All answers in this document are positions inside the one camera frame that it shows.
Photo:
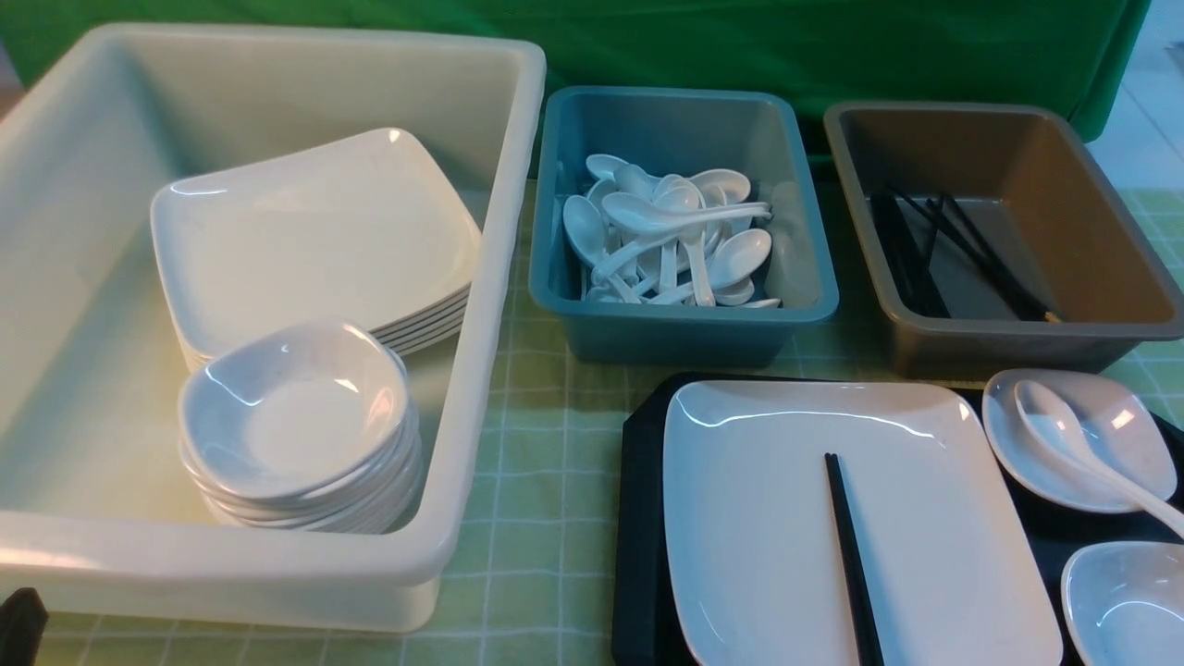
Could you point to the white square rice plate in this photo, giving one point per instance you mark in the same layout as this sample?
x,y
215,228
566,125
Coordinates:
x,y
755,562

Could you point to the black chopstick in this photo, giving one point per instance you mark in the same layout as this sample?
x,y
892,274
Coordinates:
x,y
869,648

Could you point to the white soup spoon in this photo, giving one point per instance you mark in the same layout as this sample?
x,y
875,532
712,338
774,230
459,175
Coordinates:
x,y
1054,423

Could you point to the white bowl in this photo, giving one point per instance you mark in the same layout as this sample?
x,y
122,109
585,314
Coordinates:
x,y
1121,430
1123,603

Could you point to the pile of white spoons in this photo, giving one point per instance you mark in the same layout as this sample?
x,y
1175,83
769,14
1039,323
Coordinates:
x,y
668,240

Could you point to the stack of white square plates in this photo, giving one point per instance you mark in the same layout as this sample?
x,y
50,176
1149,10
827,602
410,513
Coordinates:
x,y
367,229

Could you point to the teal plastic bin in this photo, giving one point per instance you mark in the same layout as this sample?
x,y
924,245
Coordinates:
x,y
682,131

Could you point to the green checkered tablecloth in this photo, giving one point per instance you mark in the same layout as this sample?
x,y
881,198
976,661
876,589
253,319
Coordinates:
x,y
531,581

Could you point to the stack of white bowls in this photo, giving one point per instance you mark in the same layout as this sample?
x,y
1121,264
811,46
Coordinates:
x,y
313,428

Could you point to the black serving tray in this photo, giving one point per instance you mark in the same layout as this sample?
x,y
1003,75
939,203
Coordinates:
x,y
644,629

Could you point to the black chopsticks in bin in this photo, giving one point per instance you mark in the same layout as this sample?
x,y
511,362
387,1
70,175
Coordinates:
x,y
910,232

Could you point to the large white plastic tub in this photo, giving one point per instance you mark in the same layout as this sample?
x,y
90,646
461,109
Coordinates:
x,y
98,515

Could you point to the brown plastic bin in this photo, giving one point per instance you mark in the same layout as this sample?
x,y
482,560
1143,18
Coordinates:
x,y
1026,179

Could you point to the green backdrop cloth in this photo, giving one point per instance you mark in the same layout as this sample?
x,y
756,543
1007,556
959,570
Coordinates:
x,y
740,46

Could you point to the black object bottom left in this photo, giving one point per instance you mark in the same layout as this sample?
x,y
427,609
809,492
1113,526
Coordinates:
x,y
23,621

